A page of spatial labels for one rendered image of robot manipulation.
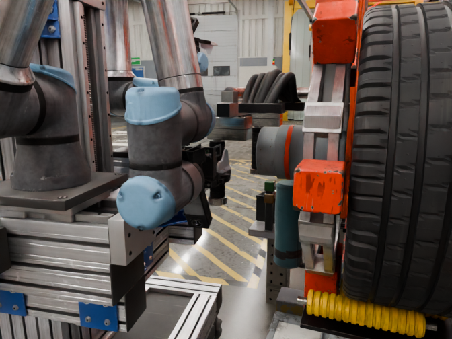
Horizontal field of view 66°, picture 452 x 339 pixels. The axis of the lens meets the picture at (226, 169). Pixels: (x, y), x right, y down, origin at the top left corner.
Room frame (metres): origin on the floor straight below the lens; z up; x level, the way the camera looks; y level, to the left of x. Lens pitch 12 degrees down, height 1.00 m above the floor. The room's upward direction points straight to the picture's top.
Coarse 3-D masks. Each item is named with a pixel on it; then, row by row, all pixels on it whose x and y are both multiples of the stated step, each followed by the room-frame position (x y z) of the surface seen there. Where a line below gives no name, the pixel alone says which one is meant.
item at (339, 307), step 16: (304, 304) 0.75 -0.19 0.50; (320, 304) 0.72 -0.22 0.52; (336, 304) 0.71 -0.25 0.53; (352, 304) 0.71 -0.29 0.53; (368, 304) 0.70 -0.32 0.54; (336, 320) 0.71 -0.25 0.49; (352, 320) 0.69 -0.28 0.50; (368, 320) 0.68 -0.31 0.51; (384, 320) 0.67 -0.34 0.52; (400, 320) 0.66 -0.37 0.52; (416, 320) 0.66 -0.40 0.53; (416, 336) 0.65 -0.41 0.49
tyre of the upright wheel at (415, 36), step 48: (384, 48) 0.60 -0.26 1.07; (432, 48) 0.57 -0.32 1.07; (384, 96) 0.55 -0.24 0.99; (432, 96) 0.53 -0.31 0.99; (384, 144) 0.52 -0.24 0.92; (432, 144) 0.50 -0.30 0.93; (384, 192) 0.52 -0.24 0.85; (432, 192) 0.49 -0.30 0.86; (384, 240) 0.53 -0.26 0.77; (432, 240) 0.49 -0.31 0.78; (384, 288) 0.56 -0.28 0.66; (432, 288) 0.53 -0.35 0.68
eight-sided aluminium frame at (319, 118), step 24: (336, 72) 0.67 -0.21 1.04; (312, 96) 0.64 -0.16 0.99; (336, 96) 0.63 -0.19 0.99; (312, 120) 0.61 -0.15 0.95; (336, 120) 0.60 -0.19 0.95; (312, 144) 0.61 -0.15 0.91; (336, 144) 0.60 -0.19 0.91; (312, 216) 0.62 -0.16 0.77; (336, 216) 0.97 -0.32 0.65; (312, 240) 0.62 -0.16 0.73; (336, 240) 0.86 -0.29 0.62; (312, 264) 0.71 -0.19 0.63
